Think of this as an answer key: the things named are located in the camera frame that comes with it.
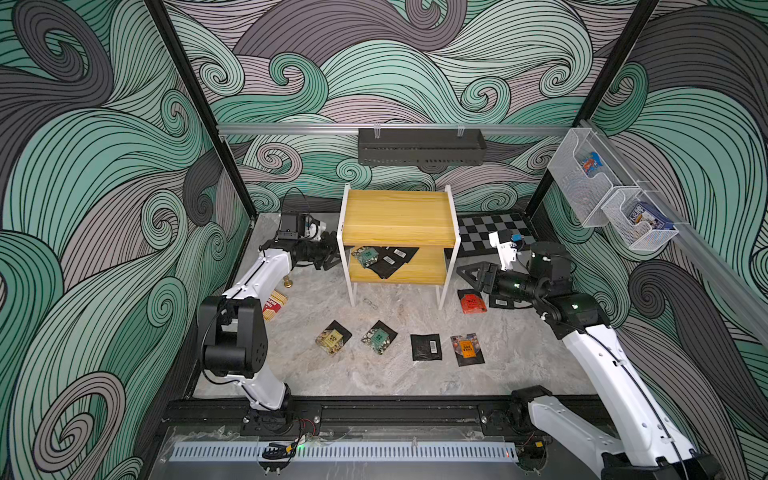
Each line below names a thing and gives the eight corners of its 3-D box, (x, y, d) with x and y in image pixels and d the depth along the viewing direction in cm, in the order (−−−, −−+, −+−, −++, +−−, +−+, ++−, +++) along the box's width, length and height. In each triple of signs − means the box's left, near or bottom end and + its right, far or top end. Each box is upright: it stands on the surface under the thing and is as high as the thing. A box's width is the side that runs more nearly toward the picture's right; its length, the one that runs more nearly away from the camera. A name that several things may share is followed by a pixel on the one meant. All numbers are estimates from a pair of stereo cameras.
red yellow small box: (258, 316, 94) (255, 313, 92) (275, 292, 100) (274, 289, 98) (270, 322, 93) (268, 319, 91) (288, 298, 98) (286, 294, 96)
